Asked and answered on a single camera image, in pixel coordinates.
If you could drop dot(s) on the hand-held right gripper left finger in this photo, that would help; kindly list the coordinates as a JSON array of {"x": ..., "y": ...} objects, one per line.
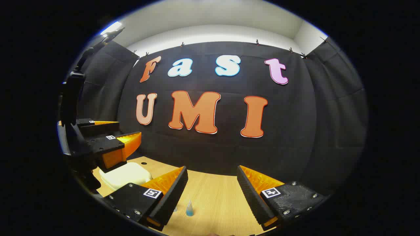
[{"x": 174, "y": 193}]

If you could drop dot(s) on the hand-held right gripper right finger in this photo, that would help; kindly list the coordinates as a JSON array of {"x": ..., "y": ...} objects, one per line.
[{"x": 251, "y": 193}]

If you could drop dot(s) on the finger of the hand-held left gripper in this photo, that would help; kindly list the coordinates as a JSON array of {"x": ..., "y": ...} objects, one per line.
[
  {"x": 98, "y": 127},
  {"x": 108, "y": 147}
]

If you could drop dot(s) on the white and blue cream tube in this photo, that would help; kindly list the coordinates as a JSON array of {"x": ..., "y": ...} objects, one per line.
[{"x": 189, "y": 209}]

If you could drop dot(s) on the pale yellow suitcase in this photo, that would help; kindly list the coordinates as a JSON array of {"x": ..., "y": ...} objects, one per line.
[{"x": 126, "y": 175}]

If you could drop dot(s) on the black backdrop cloth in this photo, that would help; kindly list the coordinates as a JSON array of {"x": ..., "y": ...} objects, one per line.
[{"x": 295, "y": 137}]

